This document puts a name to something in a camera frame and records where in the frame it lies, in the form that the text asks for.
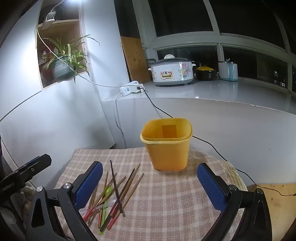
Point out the wooden wall niche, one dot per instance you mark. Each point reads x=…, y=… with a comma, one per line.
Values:
x=67, y=27

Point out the clear plastic spoon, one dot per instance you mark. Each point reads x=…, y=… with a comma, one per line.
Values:
x=84, y=210

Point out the wooden cutting board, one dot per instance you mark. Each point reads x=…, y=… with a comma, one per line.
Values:
x=134, y=60

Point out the black pot with yellow lid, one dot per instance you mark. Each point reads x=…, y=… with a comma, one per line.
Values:
x=205, y=74

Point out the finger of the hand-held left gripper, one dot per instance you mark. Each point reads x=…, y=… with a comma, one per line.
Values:
x=38, y=164

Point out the white window frame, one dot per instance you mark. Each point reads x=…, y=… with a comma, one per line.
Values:
x=185, y=38

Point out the white clip lamp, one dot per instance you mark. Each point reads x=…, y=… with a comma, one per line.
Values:
x=48, y=22

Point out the pile of chopsticks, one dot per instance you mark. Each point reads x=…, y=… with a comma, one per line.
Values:
x=116, y=187

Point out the dark red ceramic jar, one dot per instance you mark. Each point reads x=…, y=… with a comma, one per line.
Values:
x=46, y=71

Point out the checked pink cloth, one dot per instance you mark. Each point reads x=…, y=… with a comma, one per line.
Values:
x=166, y=199

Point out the yellow plastic bin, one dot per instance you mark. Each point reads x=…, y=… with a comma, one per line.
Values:
x=168, y=153

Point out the white power strip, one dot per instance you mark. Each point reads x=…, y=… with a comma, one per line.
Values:
x=126, y=90

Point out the potted spider plant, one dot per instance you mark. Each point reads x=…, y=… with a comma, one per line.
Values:
x=61, y=69

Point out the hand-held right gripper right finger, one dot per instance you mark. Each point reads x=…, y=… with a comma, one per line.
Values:
x=211, y=187

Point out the bamboo placemat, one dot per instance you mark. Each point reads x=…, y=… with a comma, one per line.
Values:
x=233, y=173

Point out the white charger adapter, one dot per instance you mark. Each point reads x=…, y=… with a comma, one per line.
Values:
x=134, y=83

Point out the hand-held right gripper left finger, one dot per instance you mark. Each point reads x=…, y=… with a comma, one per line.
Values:
x=89, y=183

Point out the floral white rice cooker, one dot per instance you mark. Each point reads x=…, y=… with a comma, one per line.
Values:
x=171, y=71

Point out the white and blue kettle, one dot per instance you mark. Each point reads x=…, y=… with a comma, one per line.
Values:
x=227, y=70

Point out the green plastic spoon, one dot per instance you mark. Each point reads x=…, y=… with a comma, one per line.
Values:
x=108, y=191

